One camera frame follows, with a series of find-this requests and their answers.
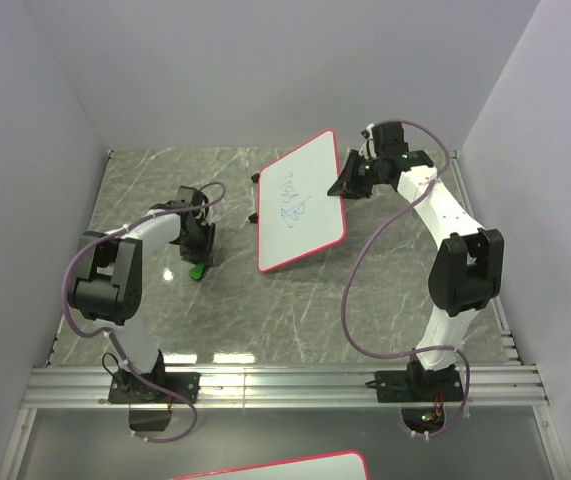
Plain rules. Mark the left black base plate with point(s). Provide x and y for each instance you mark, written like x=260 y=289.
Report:
x=180 y=387

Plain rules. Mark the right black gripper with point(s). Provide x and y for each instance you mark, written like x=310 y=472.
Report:
x=346 y=186

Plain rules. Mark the pink framed whiteboard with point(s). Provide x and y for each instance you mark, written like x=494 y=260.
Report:
x=349 y=465
x=296 y=215

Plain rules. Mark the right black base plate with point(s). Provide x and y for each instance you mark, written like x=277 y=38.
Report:
x=395 y=387

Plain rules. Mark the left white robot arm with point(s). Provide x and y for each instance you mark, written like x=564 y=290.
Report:
x=104 y=283

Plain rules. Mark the aluminium mounting rail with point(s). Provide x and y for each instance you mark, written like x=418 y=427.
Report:
x=272 y=387

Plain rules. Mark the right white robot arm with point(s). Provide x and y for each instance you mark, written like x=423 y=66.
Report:
x=467 y=270

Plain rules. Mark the green whiteboard eraser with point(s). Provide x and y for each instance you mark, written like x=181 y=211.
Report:
x=198 y=272

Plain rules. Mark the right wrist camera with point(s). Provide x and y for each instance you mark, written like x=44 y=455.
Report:
x=387 y=139

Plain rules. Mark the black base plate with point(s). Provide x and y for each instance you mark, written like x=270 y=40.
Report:
x=395 y=387
x=180 y=387

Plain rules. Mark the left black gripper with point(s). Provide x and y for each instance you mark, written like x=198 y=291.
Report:
x=204 y=253

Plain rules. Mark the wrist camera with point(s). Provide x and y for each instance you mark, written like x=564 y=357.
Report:
x=387 y=139
x=190 y=197

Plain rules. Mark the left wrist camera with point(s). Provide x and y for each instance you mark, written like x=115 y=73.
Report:
x=190 y=197

